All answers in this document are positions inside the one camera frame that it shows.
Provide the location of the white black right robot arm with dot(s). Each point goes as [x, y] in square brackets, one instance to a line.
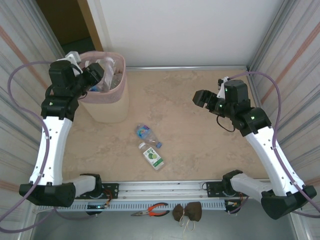
[272, 155]

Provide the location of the pink waste bin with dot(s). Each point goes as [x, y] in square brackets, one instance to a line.
[105, 98]

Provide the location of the beige ribbed waste bin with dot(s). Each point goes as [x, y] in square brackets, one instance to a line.
[110, 112]

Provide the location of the aluminium mounting rail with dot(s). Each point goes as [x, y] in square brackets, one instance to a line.
[162, 190]

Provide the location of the wooden door frame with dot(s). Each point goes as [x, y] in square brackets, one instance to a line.
[88, 17]

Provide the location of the black controller box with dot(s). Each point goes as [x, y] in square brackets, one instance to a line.
[233, 206]
[96, 208]

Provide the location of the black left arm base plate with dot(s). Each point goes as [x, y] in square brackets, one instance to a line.
[111, 190]

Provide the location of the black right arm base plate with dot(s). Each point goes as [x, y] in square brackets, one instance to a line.
[212, 187]

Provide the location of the lime picture label bottle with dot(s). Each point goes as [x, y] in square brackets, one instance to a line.
[153, 156]

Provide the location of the clear bottle colourful blue label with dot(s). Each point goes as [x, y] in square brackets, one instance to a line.
[143, 131]

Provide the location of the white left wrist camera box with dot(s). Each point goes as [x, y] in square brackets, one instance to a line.
[73, 56]

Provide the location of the pink label juice bottle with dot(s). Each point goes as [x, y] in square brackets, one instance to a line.
[109, 72]

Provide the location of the black left controller box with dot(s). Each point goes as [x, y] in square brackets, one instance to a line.
[96, 208]

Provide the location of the aluminium table edge rail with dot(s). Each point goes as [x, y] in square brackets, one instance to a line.
[187, 68]

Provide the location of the black right controller box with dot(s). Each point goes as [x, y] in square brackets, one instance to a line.
[233, 206]

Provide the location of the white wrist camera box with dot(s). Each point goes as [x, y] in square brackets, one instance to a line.
[221, 92]
[73, 56]

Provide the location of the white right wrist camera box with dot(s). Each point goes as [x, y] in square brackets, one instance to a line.
[221, 92]

